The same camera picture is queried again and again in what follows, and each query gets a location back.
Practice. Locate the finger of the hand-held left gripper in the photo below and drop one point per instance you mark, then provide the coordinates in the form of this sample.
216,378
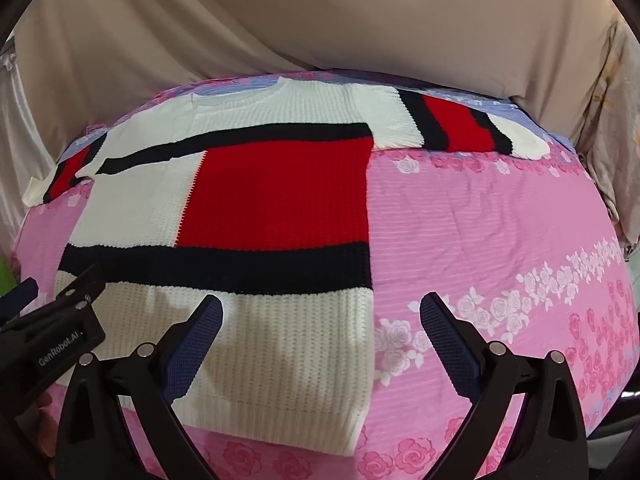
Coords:
82,287
20,296

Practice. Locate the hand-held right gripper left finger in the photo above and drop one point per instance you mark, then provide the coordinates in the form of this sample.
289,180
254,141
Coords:
196,340

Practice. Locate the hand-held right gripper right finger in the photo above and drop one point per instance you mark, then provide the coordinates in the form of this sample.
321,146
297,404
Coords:
450,345

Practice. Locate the white red black knit sweater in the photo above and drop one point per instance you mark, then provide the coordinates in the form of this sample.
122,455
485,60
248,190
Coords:
280,200

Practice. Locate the green cloth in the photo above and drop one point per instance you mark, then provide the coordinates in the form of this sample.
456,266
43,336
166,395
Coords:
6,277

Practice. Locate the pink floral bedsheet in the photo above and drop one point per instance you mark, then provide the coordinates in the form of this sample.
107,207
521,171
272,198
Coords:
475,230

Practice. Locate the white curtain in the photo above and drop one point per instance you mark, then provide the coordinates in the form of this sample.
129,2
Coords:
20,140

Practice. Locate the beige backdrop cloth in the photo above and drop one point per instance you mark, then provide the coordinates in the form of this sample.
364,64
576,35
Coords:
375,15

